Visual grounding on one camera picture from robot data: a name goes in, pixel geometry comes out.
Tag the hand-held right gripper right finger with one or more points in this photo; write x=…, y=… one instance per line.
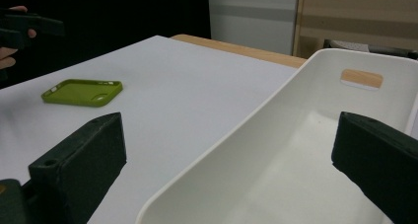
x=381, y=158

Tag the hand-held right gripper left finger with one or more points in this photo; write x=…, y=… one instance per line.
x=82, y=158

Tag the white plastic bin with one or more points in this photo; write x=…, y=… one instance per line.
x=279, y=158

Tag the wooden table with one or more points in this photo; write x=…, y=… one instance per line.
x=243, y=49

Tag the white cabinet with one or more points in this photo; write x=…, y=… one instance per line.
x=253, y=16

